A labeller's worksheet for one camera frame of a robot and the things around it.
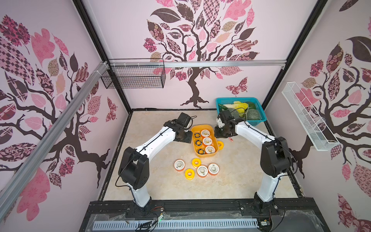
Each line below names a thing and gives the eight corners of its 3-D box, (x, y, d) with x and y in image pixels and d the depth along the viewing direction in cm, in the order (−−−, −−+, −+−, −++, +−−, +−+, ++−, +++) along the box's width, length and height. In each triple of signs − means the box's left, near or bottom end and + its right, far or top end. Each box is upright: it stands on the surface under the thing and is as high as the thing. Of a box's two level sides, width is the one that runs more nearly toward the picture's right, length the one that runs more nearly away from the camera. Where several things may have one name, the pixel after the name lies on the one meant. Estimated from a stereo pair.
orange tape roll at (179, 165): (174, 171, 89) (173, 169, 87) (174, 161, 94) (174, 159, 92) (184, 171, 89) (184, 169, 87) (184, 161, 94) (184, 159, 92)
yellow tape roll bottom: (184, 180, 86) (184, 178, 84) (185, 170, 90) (184, 168, 88) (194, 180, 86) (194, 178, 84) (194, 170, 89) (194, 168, 88)
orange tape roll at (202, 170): (197, 177, 86) (197, 176, 84) (196, 165, 91) (196, 164, 89) (208, 177, 86) (208, 176, 84) (207, 165, 91) (207, 164, 89)
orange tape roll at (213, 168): (208, 175, 87) (208, 173, 85) (207, 164, 92) (207, 162, 90) (219, 175, 87) (220, 173, 85) (218, 164, 92) (218, 162, 90)
